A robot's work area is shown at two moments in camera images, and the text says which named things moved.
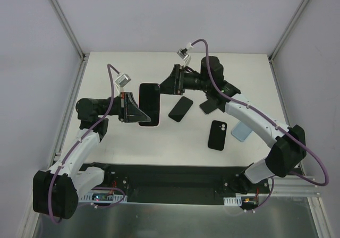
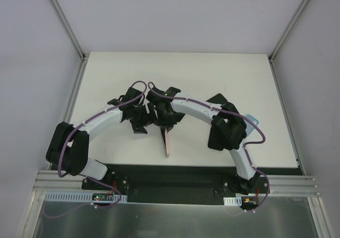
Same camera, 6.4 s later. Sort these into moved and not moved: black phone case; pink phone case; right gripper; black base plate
Moved: right gripper; pink phone case
Not moved: black base plate; black phone case
